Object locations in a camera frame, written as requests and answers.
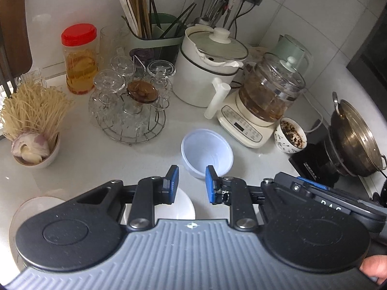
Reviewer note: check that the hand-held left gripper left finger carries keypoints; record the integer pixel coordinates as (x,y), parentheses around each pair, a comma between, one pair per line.
(172,184)

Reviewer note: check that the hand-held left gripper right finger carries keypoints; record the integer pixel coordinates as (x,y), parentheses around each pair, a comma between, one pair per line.
(210,187)

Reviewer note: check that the translucent plastic bowl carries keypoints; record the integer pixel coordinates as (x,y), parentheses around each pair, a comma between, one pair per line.
(193,172)
(208,157)

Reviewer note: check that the white ceramic bowl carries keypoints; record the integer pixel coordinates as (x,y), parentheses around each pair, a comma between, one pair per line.
(181,208)

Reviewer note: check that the person's right hand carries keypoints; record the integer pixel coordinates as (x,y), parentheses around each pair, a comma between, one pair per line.
(375,267)

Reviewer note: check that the black induction cooker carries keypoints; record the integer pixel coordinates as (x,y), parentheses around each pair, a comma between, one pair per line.
(314,163)

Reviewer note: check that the steel wok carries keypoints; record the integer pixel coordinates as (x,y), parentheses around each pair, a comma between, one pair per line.
(353,136)

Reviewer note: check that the small patterned bowl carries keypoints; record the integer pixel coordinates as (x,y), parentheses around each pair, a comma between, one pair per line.
(291,136)

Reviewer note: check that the white electric pot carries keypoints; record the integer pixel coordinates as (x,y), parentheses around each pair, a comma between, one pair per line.
(199,84)

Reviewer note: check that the glass health kettle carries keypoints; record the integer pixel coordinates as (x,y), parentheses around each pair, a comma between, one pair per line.
(266,96)

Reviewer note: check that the set of glass cups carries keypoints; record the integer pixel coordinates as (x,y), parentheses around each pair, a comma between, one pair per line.
(108,90)

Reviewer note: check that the white bowl holding garlic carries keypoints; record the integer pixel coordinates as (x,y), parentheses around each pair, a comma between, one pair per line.
(51,157)

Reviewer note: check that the green utensil holder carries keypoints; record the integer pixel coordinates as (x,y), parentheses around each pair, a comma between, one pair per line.
(163,48)

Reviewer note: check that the garlic bulb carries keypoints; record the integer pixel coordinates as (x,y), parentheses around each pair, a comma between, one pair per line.
(28,149)

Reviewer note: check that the red-lidded glass jar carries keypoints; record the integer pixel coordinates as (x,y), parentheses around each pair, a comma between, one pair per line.
(80,66)

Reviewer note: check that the enoki mushroom bunch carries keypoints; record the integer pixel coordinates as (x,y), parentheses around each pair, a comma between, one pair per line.
(34,111)

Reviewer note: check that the pale green kettle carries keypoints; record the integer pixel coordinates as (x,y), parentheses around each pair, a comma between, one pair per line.
(290,50)

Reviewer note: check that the dark appliance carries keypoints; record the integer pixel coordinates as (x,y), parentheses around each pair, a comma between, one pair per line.
(372,45)

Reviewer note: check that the dark utensils in holder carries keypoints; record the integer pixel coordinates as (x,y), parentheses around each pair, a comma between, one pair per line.
(178,18)

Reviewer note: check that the clear drinking glass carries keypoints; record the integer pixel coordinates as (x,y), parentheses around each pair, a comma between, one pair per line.
(31,78)

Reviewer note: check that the bundle of chopsticks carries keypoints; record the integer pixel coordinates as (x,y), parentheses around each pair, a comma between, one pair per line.
(136,9)

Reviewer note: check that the brown wooden cutting board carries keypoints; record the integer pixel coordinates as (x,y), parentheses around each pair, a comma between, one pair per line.
(16,36)

